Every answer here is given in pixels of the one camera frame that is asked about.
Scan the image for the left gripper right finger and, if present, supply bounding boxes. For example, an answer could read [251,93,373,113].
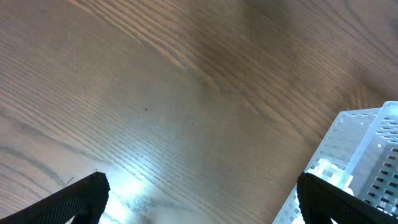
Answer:
[297,172,397,224]

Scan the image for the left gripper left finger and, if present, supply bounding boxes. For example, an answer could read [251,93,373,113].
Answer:
[1,172,110,224]

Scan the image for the clear plastic basket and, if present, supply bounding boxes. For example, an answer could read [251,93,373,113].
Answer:
[274,101,397,223]

